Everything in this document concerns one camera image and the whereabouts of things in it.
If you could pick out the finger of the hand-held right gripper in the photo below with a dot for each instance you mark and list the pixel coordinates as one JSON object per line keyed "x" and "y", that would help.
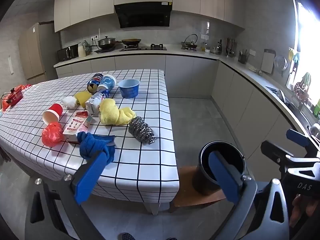
{"x": 296, "y": 137}
{"x": 273, "y": 150}

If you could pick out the silver blue packet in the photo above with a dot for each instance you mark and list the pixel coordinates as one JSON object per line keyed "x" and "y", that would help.
{"x": 96, "y": 101}

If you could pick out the beige upper cabinets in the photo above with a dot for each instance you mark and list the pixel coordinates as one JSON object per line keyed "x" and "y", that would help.
{"x": 85, "y": 7}

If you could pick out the yellow oil bottle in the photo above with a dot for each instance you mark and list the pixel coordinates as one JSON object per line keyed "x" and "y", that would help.
{"x": 204, "y": 46}

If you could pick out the dish drying rack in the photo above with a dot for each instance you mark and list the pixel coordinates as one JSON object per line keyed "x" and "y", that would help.
{"x": 301, "y": 90}

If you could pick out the hanging yellow cloth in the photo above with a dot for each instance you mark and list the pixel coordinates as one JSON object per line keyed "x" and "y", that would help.
{"x": 291, "y": 54}

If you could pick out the hanging utensil rack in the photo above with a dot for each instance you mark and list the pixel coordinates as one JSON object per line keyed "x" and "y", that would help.
{"x": 230, "y": 47}

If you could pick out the black utensil holder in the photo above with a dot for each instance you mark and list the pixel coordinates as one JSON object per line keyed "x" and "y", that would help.
{"x": 242, "y": 58}

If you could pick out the red plastic bag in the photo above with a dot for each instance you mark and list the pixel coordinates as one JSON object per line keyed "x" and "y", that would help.
{"x": 51, "y": 135}

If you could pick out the round metal steamer plate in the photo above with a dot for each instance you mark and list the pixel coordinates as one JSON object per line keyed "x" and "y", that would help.
{"x": 280, "y": 63}

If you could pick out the red paper cup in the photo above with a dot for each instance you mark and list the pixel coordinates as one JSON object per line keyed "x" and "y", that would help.
{"x": 53, "y": 112}

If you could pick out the wok with lid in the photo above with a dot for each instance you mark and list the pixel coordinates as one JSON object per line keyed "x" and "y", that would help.
{"x": 106, "y": 42}

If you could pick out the beige refrigerator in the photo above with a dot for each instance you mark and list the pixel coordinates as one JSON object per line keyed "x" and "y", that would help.
{"x": 35, "y": 52}

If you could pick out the black gas stove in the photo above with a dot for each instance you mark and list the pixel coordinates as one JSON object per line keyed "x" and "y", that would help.
{"x": 150, "y": 48}

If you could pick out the bright window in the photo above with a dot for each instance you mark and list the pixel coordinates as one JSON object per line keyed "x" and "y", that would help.
{"x": 307, "y": 42}

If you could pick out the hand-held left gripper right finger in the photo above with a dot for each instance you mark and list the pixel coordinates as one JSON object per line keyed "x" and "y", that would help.
{"x": 223, "y": 180}

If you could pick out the black bucket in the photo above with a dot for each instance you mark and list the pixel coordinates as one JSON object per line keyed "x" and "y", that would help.
{"x": 202, "y": 180}

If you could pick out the steel wool scrubber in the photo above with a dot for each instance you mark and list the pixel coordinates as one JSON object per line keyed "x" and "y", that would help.
{"x": 140, "y": 130}

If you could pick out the dark glass bottle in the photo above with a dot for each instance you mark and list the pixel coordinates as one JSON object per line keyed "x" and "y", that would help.
{"x": 219, "y": 48}

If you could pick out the frying pan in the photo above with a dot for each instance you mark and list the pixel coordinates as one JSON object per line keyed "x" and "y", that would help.
{"x": 131, "y": 41}

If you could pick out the grey kitchen counter cabinets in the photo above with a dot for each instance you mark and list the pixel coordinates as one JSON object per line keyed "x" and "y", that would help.
{"x": 190, "y": 72}

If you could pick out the black microwave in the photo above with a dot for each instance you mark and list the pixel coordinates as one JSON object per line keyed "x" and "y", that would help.
{"x": 66, "y": 53}

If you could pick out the white cutting board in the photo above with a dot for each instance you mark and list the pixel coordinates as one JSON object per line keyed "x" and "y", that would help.
{"x": 268, "y": 61}

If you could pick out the kitchen sink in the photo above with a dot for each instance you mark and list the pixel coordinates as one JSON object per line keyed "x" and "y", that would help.
{"x": 300, "y": 115}

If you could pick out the blue soda can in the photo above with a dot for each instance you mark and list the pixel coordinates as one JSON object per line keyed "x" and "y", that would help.
{"x": 93, "y": 82}

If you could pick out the green glass jar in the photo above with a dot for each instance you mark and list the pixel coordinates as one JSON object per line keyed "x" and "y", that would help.
{"x": 88, "y": 48}

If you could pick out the black range hood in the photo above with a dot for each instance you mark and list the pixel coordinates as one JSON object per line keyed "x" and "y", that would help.
{"x": 142, "y": 17}

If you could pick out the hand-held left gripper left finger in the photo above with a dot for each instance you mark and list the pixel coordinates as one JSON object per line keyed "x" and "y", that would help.
{"x": 90, "y": 177}

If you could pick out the white jug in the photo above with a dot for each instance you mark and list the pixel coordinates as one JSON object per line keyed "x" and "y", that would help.
{"x": 81, "y": 50}

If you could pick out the wooden stool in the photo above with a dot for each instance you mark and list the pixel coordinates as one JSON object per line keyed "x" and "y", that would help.
{"x": 185, "y": 187}

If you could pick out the white checkered table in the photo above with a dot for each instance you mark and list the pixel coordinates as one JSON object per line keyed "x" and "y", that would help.
{"x": 140, "y": 155}

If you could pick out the white tissue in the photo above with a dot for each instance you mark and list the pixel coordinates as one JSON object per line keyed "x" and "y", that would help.
{"x": 68, "y": 101}

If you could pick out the yellow sponge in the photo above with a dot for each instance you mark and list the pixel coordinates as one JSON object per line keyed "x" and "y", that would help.
{"x": 83, "y": 97}

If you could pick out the blue white paper cup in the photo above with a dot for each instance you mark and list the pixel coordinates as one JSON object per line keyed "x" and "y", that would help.
{"x": 107, "y": 81}

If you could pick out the person's right hand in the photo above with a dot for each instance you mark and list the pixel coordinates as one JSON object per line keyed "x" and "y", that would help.
{"x": 300, "y": 207}

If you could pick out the yellow cloth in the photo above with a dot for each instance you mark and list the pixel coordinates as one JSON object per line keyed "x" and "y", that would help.
{"x": 291, "y": 54}
{"x": 110, "y": 112}

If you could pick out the blue cloth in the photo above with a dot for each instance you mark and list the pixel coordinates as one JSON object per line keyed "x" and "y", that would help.
{"x": 92, "y": 145}

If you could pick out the white red carton box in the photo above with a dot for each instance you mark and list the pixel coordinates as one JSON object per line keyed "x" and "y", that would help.
{"x": 75, "y": 127}

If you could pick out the person's left shoe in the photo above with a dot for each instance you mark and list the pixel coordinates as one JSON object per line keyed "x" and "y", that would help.
{"x": 128, "y": 236}

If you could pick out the blue bowl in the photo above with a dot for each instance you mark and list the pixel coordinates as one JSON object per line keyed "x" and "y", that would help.
{"x": 128, "y": 90}

